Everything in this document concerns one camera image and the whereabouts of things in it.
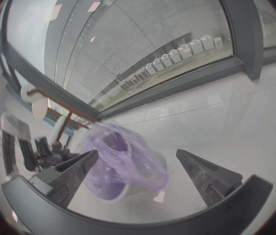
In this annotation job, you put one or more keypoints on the white trash bin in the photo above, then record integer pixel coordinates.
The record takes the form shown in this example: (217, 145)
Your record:
(140, 191)

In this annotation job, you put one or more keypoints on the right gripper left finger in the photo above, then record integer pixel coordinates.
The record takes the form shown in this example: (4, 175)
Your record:
(71, 177)

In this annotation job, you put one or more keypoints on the white chair with wooden legs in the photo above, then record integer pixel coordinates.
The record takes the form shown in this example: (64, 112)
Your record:
(40, 106)

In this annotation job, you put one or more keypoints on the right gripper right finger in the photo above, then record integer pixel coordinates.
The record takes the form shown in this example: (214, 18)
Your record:
(206, 177)

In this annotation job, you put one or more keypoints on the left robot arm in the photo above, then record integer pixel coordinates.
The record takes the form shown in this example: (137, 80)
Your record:
(27, 153)

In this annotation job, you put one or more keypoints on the purple plastic bag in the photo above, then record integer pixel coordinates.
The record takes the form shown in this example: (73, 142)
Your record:
(118, 170)

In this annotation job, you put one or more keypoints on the window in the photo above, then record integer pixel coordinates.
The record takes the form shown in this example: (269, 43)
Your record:
(152, 33)

